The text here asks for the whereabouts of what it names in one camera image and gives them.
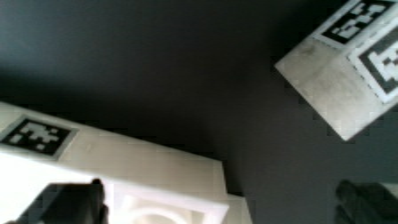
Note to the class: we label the white table leg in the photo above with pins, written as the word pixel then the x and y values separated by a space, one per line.
pixel 342 65

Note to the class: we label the white square tabletop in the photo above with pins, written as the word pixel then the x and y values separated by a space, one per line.
pixel 165 184

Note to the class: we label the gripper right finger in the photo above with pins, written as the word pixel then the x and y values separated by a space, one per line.
pixel 367 204

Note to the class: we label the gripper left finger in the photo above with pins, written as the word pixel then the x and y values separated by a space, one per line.
pixel 69 204

